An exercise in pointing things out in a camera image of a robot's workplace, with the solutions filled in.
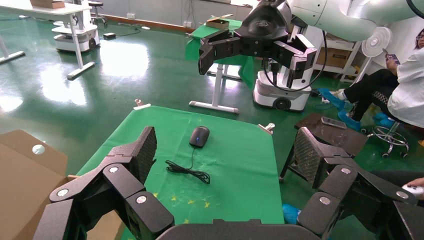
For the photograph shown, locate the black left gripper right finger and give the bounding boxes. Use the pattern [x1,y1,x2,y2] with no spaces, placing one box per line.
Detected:
[293,126,424,240]

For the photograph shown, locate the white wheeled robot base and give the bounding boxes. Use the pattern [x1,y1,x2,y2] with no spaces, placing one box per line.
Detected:
[52,19,101,53]
[253,59,312,112]

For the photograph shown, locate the white desk metal legs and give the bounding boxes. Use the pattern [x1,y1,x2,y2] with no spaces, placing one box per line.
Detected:
[0,0,97,81]

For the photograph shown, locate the white metal table frame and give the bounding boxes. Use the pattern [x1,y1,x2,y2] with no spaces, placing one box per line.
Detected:
[189,62,243,115]

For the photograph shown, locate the chrome swivel stool base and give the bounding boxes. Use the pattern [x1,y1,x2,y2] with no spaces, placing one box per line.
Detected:
[367,120,410,158]

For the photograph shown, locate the plain green tablecloth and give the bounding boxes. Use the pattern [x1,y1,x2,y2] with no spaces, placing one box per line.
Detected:
[185,18,256,90]

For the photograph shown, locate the silver smartphone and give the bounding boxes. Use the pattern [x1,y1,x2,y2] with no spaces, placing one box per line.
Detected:
[320,116,348,130]

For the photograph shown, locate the seated person hand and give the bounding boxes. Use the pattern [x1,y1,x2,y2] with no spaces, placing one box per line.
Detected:
[384,52,399,76]

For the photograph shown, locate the black office stool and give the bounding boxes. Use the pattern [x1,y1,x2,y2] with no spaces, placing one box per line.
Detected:
[87,0,109,27]

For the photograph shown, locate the open cardboard mailer box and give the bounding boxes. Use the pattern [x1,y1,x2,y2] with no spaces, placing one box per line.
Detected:
[0,129,127,240]

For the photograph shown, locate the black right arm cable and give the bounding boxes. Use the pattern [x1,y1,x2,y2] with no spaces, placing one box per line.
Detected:
[263,29,329,93]

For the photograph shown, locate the blue shoe cover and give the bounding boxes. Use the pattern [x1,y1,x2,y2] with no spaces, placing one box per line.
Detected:
[372,112,396,129]
[337,109,363,132]
[319,87,347,110]
[281,203,302,226]

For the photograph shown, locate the dark brown square stool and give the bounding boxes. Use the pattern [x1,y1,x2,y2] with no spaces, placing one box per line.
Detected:
[279,112,369,183]

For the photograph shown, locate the black computer mouse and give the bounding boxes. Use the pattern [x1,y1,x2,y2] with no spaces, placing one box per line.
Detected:
[188,125,211,149]

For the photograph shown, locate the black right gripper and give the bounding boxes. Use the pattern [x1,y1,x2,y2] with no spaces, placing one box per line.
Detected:
[198,0,318,90]

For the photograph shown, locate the silver binder clip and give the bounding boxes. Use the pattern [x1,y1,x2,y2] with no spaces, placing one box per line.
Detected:
[133,98,152,111]
[257,123,276,135]

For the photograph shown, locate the white standing fan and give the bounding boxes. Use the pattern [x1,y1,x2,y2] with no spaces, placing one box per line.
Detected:
[351,26,393,87]

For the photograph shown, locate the operator hand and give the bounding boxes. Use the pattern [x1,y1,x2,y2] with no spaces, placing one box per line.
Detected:
[405,177,424,189]

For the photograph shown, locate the flat brown cardboard carton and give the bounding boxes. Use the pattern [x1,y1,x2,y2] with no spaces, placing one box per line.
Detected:
[29,0,66,10]

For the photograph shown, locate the small open cardboard box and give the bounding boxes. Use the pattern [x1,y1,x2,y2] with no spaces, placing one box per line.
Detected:
[205,13,234,30]

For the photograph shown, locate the smartphone purple case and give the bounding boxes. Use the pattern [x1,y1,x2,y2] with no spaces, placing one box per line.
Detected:
[382,48,401,65]

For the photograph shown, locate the seated person white shirt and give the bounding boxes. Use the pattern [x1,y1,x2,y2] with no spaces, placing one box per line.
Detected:
[331,28,424,130]

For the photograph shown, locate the white storage shelf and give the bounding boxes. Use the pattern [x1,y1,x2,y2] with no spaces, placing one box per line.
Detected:
[312,33,364,84]

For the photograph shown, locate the green tablecloth yellow cross marks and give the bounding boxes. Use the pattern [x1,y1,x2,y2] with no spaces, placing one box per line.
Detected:
[76,105,285,240]

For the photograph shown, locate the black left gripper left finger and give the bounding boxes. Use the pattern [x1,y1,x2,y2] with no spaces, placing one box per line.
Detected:
[33,125,175,240]

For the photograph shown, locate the large brown cardboard carton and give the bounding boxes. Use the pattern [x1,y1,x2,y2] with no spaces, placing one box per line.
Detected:
[316,47,353,69]

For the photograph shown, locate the white handheld controller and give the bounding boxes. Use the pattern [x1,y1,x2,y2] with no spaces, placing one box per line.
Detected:
[401,184,424,200]

